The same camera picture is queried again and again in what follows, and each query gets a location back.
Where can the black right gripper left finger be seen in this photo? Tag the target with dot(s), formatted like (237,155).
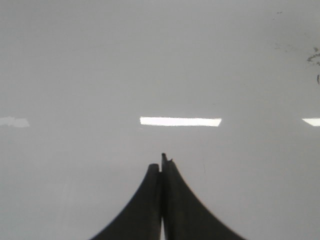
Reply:
(141,218)

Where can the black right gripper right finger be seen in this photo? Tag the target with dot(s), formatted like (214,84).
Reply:
(184,215)

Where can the white whiteboard with aluminium frame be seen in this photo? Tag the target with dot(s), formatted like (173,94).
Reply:
(93,91)

